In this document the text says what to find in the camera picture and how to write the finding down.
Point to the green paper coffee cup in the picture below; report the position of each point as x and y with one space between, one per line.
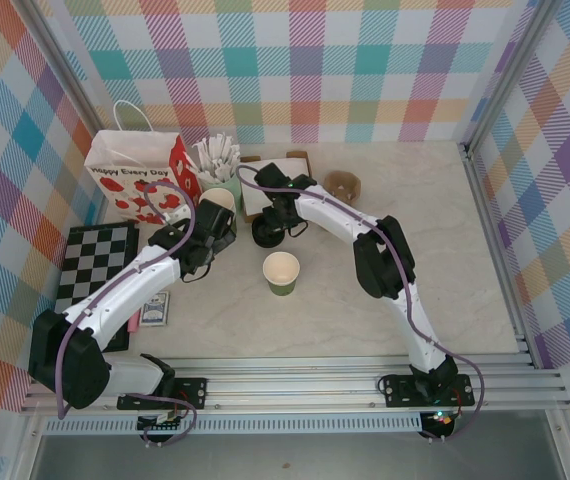
281 274
217 197

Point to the brown cardboard cup carrier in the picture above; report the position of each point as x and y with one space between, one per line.
342 186

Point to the white red poppy gift bag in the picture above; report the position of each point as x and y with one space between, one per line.
135 170

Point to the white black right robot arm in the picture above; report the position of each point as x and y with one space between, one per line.
335 215

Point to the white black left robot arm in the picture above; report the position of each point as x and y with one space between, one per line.
130 285

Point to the cardboard box white inside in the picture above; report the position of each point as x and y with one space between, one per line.
260 200

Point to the pale green straw holder cup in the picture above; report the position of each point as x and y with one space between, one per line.
236 192

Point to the blue playing card deck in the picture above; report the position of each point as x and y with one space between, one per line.
155 310

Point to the pink eraser stick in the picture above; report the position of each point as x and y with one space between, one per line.
134 324

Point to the black silver chessboard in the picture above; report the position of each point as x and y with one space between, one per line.
85 260

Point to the left controller circuit board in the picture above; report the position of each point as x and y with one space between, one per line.
162 425

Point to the controller circuit board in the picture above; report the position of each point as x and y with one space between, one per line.
442 419
162 425

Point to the right controller circuit board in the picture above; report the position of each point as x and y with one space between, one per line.
442 419

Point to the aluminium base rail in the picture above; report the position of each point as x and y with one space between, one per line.
290 385

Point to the aluminium frame post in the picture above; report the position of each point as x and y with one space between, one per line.
510 75
65 75

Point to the aluminium side rail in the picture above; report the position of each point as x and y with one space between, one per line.
495 250

